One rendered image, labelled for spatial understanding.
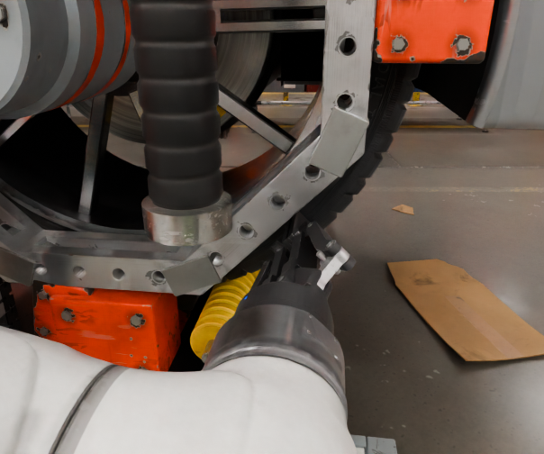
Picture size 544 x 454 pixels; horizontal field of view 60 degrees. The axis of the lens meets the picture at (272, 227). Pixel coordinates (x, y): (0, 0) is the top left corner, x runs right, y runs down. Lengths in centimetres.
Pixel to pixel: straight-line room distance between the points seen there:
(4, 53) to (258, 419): 25
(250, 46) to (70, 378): 49
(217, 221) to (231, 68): 43
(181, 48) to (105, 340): 42
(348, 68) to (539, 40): 21
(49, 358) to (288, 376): 11
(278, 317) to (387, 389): 101
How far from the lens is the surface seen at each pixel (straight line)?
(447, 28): 43
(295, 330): 28
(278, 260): 45
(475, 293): 175
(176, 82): 21
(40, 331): 62
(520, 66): 55
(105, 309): 55
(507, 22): 55
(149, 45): 21
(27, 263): 57
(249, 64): 64
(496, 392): 137
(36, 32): 33
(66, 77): 37
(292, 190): 44
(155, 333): 54
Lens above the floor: 84
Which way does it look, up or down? 23 degrees down
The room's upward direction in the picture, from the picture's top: straight up
